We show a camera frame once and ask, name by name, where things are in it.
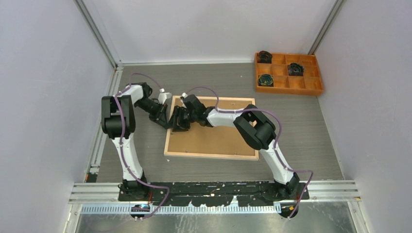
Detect black tape roll middle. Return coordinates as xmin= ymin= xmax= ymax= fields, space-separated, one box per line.
xmin=288 ymin=63 xmax=304 ymax=77

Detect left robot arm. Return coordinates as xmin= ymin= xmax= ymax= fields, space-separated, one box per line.
xmin=101 ymin=83 xmax=172 ymax=201

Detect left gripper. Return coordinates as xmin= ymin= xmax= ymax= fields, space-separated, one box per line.
xmin=135 ymin=99 xmax=168 ymax=128

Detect white wooden picture frame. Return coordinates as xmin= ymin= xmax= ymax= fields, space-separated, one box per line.
xmin=164 ymin=97 xmax=259 ymax=161

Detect brown backing board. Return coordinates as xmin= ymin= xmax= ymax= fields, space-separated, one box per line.
xmin=168 ymin=98 xmax=257 ymax=157

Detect blue yellow tape roll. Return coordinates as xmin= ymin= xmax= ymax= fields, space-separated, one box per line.
xmin=257 ymin=74 xmax=274 ymax=87

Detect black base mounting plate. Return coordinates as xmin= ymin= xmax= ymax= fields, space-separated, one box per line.
xmin=118 ymin=181 xmax=309 ymax=207

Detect orange compartment tray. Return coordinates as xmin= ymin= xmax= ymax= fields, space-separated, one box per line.
xmin=254 ymin=52 xmax=324 ymax=96

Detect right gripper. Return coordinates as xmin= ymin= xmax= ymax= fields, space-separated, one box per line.
xmin=166 ymin=105 xmax=198 ymax=132

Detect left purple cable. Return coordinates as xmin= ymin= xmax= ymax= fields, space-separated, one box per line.
xmin=113 ymin=73 xmax=171 ymax=220

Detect aluminium rail front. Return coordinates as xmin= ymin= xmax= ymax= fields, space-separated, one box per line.
xmin=69 ymin=180 xmax=361 ymax=206

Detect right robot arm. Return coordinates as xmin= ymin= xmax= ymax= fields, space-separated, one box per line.
xmin=166 ymin=94 xmax=300 ymax=199

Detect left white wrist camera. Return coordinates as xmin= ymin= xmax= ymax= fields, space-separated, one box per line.
xmin=157 ymin=88 xmax=172 ymax=104

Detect black tape roll top-left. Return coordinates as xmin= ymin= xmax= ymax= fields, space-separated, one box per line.
xmin=257 ymin=50 xmax=273 ymax=64

